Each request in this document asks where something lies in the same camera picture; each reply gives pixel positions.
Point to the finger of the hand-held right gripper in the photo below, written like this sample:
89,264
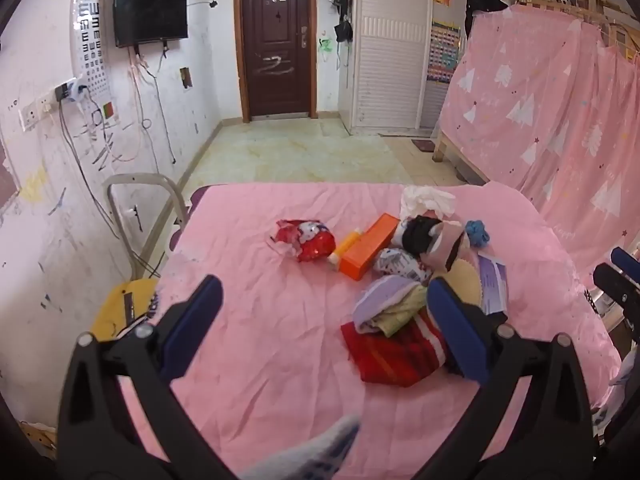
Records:
625,260
615,285

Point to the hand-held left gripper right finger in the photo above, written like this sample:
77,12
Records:
457,330

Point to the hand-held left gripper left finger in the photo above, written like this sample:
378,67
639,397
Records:
197,320

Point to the cream cloth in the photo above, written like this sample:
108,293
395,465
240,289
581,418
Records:
465,277

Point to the person's left hand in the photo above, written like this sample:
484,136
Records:
320,450

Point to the white paper card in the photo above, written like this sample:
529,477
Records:
492,285

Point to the yellow-green cloth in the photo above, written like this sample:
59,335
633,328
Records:
400,315

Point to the red towel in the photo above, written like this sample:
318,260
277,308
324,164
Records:
395,355

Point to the pink bedsheet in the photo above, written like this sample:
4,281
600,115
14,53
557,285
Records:
260,360

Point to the yellow stool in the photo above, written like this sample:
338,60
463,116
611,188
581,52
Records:
115,305

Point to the purple cloth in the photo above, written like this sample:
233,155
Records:
380,297

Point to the white patterned cloth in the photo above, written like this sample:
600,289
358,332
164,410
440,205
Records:
400,262

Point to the pink striped cloth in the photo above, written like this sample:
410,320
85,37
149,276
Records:
450,240

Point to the blue scrunchie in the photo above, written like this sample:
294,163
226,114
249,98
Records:
477,232

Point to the black cloth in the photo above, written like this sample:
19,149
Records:
417,235

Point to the orange box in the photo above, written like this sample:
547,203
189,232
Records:
367,245

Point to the white tissue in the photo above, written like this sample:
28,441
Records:
425,200

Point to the red snack packet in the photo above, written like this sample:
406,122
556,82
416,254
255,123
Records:
310,242

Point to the yellow tube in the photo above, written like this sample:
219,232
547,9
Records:
345,247

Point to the pink tree-print curtain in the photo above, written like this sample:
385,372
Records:
550,110

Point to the dark doormat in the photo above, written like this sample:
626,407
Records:
423,146

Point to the colourful calendar poster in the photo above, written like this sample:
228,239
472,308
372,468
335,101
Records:
442,52

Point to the white louvred wardrobe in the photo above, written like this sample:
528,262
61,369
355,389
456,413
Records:
385,60

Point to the black jacket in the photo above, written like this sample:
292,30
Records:
480,5

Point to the eye chart poster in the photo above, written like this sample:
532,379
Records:
90,45

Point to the dark brown door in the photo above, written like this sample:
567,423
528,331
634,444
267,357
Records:
277,35

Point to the black hanging bag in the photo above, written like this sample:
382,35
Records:
343,31

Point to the grey metal chair frame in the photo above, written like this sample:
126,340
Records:
116,200

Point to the wooden bed frame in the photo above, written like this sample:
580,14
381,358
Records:
440,147

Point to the brown wall plate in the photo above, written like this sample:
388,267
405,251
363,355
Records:
185,77

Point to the white wall socket panel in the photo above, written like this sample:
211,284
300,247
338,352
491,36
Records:
34,114

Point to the black wall television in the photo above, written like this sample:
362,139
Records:
150,2

